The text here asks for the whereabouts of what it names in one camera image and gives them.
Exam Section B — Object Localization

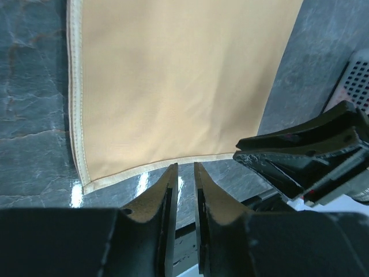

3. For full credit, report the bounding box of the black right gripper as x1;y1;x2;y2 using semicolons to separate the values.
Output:
233;101;369;207

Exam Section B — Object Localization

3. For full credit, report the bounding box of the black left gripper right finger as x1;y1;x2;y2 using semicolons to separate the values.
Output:
194;163;368;276

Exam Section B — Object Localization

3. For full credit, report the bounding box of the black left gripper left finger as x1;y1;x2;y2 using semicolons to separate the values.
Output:
1;164;178;276

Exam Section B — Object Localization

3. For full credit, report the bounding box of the peach cloth napkin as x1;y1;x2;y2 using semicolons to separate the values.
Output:
66;1;302;194

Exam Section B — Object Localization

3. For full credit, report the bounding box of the white perforated plastic basket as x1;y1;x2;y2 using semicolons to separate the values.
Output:
322;48;369;114

